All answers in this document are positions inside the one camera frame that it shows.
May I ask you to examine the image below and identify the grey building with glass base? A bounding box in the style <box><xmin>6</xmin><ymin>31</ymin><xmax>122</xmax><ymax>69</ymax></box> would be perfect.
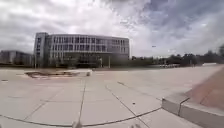
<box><xmin>33</xmin><ymin>31</ymin><xmax>131</xmax><ymax>69</ymax></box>

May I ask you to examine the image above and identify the pale paved plaza ground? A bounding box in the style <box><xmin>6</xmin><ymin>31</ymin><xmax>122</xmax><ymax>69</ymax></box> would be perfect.
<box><xmin>0</xmin><ymin>64</ymin><xmax>224</xmax><ymax>128</ymax></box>

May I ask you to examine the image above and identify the low planter bed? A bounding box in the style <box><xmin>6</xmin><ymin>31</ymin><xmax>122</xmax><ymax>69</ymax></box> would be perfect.
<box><xmin>23</xmin><ymin>68</ymin><xmax>93</xmax><ymax>79</ymax></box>

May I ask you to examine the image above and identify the row of trees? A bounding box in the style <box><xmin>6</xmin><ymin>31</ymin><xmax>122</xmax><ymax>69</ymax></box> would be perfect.
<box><xmin>129</xmin><ymin>44</ymin><xmax>224</xmax><ymax>67</ymax></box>

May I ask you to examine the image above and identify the low grey building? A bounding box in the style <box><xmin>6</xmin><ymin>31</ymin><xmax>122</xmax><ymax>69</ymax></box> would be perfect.
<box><xmin>0</xmin><ymin>49</ymin><xmax>35</xmax><ymax>67</ymax></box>

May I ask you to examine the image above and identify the raised bed with stone kerb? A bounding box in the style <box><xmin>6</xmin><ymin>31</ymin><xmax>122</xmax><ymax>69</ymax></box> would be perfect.
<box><xmin>161</xmin><ymin>66</ymin><xmax>224</xmax><ymax>128</ymax></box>

